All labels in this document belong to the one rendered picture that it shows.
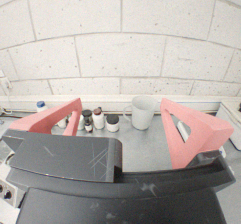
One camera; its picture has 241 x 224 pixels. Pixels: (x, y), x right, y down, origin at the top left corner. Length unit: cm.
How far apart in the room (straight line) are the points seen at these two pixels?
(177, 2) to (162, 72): 35
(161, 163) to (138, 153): 11
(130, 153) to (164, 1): 70
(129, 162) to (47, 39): 72
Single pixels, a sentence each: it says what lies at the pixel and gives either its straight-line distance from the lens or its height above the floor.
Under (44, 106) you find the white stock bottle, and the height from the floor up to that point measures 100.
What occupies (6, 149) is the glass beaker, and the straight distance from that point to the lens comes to 57.
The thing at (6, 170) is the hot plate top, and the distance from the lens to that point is 60.
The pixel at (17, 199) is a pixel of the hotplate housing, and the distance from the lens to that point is 58.
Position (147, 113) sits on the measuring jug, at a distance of 53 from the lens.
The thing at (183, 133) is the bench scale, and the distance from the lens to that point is 65.
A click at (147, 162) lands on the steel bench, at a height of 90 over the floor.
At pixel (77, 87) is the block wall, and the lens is 71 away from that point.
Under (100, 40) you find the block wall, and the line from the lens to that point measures 59.
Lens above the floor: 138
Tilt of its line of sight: 36 degrees down
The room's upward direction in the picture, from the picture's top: straight up
